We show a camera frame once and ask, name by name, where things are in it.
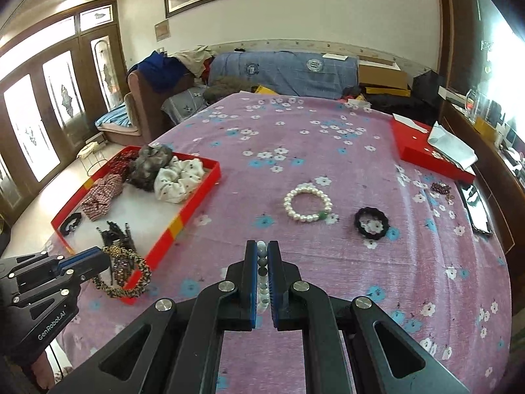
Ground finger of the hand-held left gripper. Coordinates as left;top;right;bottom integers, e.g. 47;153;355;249
12;252;113;306
0;247;103;282

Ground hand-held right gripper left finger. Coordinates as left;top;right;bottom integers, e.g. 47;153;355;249
53;240;260;394

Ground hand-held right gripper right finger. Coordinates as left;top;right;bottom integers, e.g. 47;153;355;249
266;240;472;394

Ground grey green bead bracelet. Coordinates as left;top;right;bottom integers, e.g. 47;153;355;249
256;240;272;308

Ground black hair tie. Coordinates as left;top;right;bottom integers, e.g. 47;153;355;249
58;211;83;236

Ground black hair claw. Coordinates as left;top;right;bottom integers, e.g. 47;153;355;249
96;221;138;255

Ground leopard print scrunchie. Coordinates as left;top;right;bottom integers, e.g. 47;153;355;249
92;246;152;299

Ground red plaid scrunchie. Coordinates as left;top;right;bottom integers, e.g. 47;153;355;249
81;174;124;219

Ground red tray box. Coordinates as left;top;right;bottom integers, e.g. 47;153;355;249
51;145;222;305

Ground dark red dotted scrunchie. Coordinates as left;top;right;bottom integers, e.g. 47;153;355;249
107;150;142;175

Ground grey organza scrunchie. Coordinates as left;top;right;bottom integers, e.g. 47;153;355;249
128;144;175;191

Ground white dotted scrunchie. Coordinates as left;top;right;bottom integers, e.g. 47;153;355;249
154;157;205;205

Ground small black scrunchie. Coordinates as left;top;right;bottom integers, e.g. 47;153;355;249
354;207;389;241

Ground small white stool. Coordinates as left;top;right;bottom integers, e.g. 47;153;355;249
78;142;108;175

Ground wooden glass door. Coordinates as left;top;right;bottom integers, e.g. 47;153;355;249
0;0;126;218

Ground striped blue cushion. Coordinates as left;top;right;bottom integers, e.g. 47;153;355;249
95;102;140;134

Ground brown armchair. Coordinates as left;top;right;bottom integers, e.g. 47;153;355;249
125;70;198;142

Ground grey patterned pillow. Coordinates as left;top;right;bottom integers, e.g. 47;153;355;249
161;85;210;126

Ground brown beaded hair clip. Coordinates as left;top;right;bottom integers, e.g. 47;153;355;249
430;181;455;205

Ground red box lid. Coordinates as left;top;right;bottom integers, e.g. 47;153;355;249
389;118;476;185

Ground dark green coat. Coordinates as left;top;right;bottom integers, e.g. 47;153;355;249
203;78;257;105

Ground blue garment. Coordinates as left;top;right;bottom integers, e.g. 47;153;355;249
137;50;193;93

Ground black smartphone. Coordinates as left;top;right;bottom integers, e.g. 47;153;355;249
456;183;493;236

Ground blue checked sofa cover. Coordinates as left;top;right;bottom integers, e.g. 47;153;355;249
207;50;359;99

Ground white papers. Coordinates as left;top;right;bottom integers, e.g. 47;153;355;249
427;122;478;170

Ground beige clothes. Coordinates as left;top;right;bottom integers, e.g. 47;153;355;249
172;45;216;78

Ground cardboard box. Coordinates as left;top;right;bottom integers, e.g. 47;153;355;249
357;57;411;91

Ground wooden cabinet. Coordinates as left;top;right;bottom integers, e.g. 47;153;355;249
437;98;525;255

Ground black bag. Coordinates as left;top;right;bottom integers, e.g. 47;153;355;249
410;70;446;105

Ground yellow box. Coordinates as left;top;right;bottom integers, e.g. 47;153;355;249
476;116;499;140

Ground clear plastic pitcher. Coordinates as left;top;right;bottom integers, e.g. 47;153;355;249
465;88;491;120

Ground pearl bracelet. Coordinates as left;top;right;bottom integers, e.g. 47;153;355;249
284;184;332;224

